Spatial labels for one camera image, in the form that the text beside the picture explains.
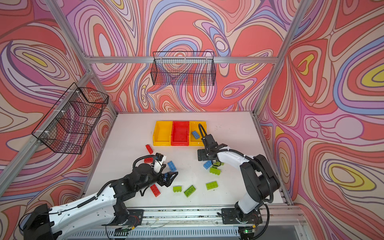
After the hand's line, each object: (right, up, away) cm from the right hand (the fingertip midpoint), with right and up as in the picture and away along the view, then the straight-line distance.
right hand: (207, 157), depth 93 cm
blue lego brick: (-22, -4, -4) cm, 23 cm away
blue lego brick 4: (-21, -3, -26) cm, 34 cm away
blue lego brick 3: (0, -4, -2) cm, 4 cm away
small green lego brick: (+4, +1, -18) cm, 19 cm away
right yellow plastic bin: (-6, +17, +13) cm, 22 cm away
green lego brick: (+4, -7, -6) cm, 10 cm away
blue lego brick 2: (-7, +14, +11) cm, 19 cm away
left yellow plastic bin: (-31, +13, +11) cm, 36 cm away
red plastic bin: (-19, +14, +15) cm, 28 cm away
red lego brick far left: (-38, +5, +5) cm, 39 cm away
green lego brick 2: (-11, -17, -10) cm, 22 cm away
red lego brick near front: (-30, -15, -13) cm, 36 cm away
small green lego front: (-17, -14, -13) cm, 26 cm away
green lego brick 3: (+2, -13, -11) cm, 17 cm away
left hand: (-19, -2, -17) cm, 26 cm away
